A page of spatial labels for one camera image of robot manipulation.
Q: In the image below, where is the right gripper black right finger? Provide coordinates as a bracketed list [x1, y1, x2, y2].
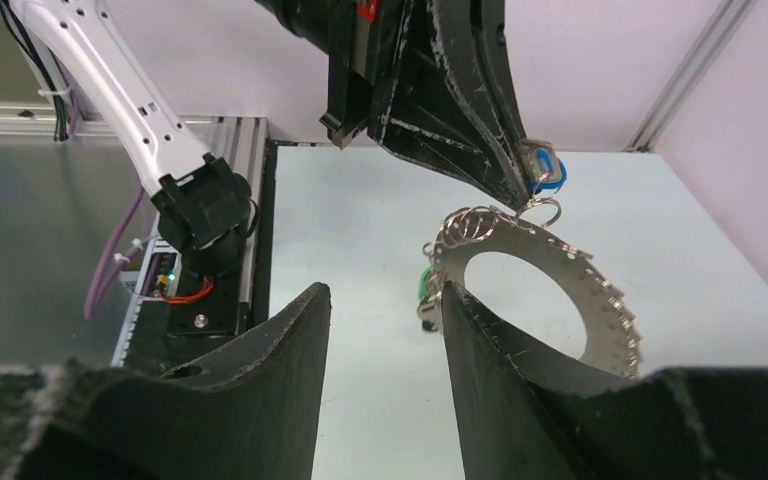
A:
[442, 282, 768, 479]

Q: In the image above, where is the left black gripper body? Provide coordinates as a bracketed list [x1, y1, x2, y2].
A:
[255, 0, 384, 57]

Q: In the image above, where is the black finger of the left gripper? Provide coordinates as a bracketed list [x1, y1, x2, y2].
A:
[321, 1, 531, 209]

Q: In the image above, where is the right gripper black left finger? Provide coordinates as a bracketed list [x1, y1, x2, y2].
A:
[0, 283, 332, 479]

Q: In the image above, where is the large silver keyring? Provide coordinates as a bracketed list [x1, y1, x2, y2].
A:
[416, 206, 643, 378]

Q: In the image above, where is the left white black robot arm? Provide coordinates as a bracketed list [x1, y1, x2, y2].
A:
[4, 1, 542, 276]

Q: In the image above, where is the green capped key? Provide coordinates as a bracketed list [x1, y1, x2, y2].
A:
[417, 265, 435, 304]

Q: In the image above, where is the left small circuit board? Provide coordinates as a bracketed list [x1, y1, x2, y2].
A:
[143, 252, 178, 297]

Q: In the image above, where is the grey slotted cable duct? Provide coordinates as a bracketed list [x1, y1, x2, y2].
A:
[110, 235, 156, 367]

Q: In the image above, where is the left aluminium frame post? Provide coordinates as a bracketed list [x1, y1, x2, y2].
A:
[624, 0, 757, 153]

